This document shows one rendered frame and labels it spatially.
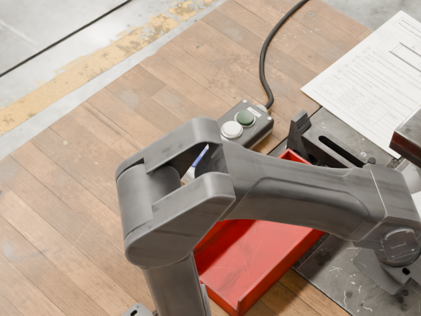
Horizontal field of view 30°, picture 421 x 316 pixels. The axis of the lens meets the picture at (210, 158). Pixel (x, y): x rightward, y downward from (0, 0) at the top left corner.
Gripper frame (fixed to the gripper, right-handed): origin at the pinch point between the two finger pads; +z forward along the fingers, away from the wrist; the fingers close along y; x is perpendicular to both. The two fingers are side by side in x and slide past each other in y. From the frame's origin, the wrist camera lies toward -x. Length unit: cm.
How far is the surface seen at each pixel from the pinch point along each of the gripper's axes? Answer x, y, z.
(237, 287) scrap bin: 14.5, -17.9, 2.7
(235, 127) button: 33.0, 0.2, 10.9
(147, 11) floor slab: 132, 21, 140
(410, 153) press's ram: 6.4, 10.6, -6.8
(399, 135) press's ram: 8.8, 11.3, -8.2
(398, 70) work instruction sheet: 22.8, 27.5, 29.6
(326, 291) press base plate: 5.1, -10.3, 6.8
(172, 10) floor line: 125, 27, 142
